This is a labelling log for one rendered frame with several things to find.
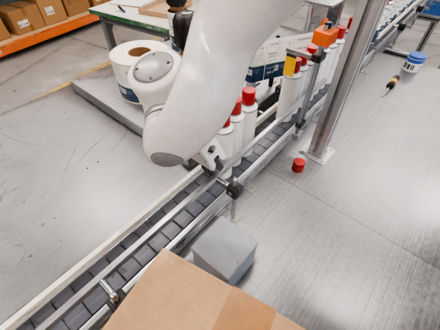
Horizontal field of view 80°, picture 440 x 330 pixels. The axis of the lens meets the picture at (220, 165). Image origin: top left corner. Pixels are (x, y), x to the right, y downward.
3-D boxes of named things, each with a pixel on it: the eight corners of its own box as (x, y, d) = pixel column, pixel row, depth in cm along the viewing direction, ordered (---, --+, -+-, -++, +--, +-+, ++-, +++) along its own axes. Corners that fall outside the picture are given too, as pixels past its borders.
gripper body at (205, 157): (220, 125, 49) (231, 154, 58) (181, 104, 53) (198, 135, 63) (194, 155, 47) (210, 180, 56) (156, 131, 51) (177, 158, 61)
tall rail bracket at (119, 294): (126, 294, 55) (99, 262, 43) (148, 320, 52) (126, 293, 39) (112, 307, 53) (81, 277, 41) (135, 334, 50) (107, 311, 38)
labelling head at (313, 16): (303, 59, 117) (319, -9, 98) (330, 67, 111) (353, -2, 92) (287, 70, 109) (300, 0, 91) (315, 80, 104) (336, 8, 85)
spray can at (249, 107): (241, 143, 79) (247, 81, 64) (255, 151, 77) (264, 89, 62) (230, 152, 77) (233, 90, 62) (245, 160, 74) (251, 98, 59)
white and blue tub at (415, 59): (399, 65, 124) (406, 50, 118) (414, 65, 123) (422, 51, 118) (406, 73, 119) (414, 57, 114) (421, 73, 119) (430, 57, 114)
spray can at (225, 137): (221, 163, 74) (221, 100, 59) (236, 172, 71) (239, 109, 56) (208, 173, 71) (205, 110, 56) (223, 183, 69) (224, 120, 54)
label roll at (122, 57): (115, 84, 103) (103, 46, 92) (164, 72, 109) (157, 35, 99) (129, 110, 91) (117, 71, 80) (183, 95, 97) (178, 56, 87)
